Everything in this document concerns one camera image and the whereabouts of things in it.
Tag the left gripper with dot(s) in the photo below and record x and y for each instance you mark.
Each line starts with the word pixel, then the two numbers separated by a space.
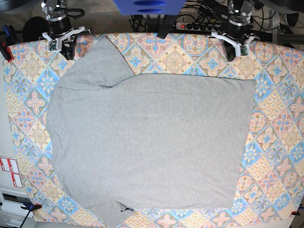
pixel 234 30

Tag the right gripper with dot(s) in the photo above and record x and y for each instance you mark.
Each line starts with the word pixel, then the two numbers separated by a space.
pixel 60 27

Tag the grey T-shirt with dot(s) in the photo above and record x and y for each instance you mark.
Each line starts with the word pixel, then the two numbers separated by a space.
pixel 123 141

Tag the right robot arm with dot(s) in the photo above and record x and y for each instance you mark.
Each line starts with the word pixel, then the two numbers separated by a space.
pixel 58 9

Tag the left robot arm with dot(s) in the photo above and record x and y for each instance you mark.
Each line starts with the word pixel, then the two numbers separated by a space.
pixel 235 10

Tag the black power strip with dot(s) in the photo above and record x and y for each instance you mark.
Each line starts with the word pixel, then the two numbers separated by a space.
pixel 208 26

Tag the blue clamp top left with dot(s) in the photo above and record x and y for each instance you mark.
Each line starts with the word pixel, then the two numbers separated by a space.
pixel 10 39

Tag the blue clamp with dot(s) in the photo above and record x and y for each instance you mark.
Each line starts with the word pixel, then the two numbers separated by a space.
pixel 10 39
pixel 30 207

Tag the red white labels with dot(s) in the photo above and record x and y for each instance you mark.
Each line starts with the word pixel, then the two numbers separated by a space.
pixel 10 168

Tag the blue clamp bottom left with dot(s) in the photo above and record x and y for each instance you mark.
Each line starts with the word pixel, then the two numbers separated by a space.
pixel 30 207

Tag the orange clamp bottom right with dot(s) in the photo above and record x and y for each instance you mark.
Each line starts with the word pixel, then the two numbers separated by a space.
pixel 295 213

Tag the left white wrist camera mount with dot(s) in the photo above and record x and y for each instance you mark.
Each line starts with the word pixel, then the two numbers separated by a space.
pixel 240 49

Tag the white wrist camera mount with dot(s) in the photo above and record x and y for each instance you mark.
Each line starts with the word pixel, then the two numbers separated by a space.
pixel 55 44
pixel 240 49

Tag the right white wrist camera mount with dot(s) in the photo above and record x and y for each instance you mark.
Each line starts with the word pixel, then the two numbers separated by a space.
pixel 55 44

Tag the black remote-like bracket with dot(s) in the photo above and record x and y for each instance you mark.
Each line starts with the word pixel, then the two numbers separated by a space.
pixel 166 26

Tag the blue plastic mount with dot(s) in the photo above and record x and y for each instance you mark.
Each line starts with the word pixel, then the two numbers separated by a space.
pixel 141 7

